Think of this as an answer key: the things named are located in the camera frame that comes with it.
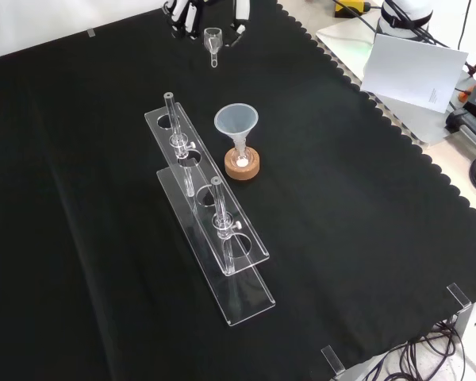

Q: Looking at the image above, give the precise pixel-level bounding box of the pale board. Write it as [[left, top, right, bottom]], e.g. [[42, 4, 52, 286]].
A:
[[359, 33, 470, 115]]

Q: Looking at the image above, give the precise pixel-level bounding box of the small round-bottom glass flask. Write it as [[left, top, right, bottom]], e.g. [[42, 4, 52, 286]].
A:
[[230, 139, 252, 168]]

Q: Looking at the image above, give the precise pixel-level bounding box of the orange and black device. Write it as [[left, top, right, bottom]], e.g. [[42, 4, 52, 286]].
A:
[[445, 74, 476, 160]]

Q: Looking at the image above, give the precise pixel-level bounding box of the cork ring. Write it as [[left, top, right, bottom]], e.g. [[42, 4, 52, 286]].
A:
[[224, 146, 262, 182]]

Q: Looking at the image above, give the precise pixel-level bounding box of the yellow stop button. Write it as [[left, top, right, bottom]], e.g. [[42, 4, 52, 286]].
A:
[[332, 0, 372, 17]]

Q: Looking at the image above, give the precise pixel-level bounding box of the black cable tangle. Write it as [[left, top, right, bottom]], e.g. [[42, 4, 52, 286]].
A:
[[352, 309, 476, 381]]

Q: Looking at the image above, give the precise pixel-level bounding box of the black bench cloth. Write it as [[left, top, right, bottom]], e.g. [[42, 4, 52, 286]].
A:
[[0, 0, 476, 381]]

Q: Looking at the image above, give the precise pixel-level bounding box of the translucent plastic funnel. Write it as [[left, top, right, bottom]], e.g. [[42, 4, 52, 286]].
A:
[[213, 103, 259, 156]]

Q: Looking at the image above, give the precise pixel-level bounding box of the grey metal base plate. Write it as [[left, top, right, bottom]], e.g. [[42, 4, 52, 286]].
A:
[[314, 14, 476, 147]]

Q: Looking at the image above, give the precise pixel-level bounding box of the clear acrylic funnel stand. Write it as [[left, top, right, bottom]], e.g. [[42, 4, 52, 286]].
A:
[[144, 92, 277, 328]]

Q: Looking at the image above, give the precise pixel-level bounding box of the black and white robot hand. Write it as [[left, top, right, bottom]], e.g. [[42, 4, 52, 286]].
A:
[[161, 0, 251, 48]]

